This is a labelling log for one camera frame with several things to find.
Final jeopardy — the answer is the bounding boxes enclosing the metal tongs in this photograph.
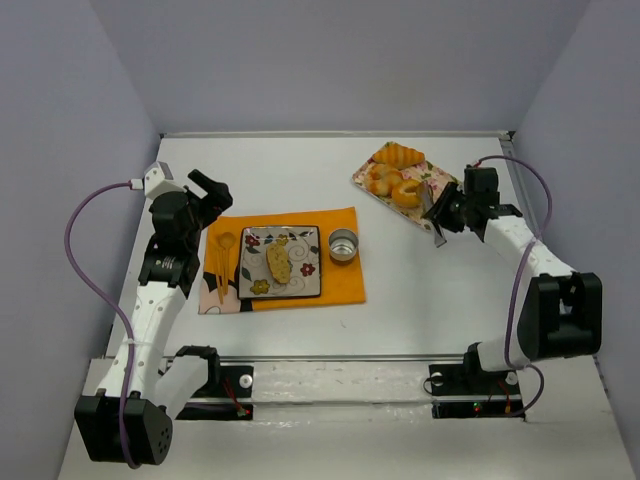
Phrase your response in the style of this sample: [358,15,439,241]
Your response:
[417,181,447,248]

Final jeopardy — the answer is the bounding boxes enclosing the golden bagel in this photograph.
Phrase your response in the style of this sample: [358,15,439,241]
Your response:
[391,179,423,209]

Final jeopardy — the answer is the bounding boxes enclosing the herb toast slice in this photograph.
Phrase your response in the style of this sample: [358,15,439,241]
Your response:
[266,242,291,284]

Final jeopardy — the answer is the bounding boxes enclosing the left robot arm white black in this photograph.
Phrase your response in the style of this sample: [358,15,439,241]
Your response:
[74,162,233,469]

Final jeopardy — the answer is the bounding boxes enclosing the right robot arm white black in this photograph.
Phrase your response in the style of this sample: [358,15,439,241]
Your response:
[426,164,603,377]

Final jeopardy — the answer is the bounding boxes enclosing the striped croissant bread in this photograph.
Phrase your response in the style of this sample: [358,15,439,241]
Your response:
[372,142,426,170]

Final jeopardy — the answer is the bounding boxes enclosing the twisted round bread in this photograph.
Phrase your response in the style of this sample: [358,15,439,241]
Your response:
[364,164,404,197]

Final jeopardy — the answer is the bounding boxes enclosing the wooden spoon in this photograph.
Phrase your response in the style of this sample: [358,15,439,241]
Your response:
[215,232,236,301]

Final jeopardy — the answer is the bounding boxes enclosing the square floral ceramic plate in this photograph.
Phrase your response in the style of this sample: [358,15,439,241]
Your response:
[237,225,322,300]

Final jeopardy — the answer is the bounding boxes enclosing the small metal cup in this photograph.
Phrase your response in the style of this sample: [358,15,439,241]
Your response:
[328,228,359,264]

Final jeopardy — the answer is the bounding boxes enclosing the orange cartoon placemat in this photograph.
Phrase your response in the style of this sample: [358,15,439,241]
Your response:
[198,207,366,315]

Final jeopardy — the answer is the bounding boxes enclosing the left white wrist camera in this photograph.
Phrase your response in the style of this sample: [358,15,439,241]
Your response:
[142,161,184,201]

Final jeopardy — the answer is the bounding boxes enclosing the aluminium table rail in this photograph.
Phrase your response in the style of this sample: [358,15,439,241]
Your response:
[160,130,512,141]

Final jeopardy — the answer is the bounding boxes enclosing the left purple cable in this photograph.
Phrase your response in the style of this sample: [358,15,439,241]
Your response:
[64,179,146,470]

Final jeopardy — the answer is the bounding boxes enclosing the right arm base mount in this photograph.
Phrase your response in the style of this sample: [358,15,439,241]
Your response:
[423,363,525,419]

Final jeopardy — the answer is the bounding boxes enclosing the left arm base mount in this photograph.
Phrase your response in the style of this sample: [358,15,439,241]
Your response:
[176,364,254,421]

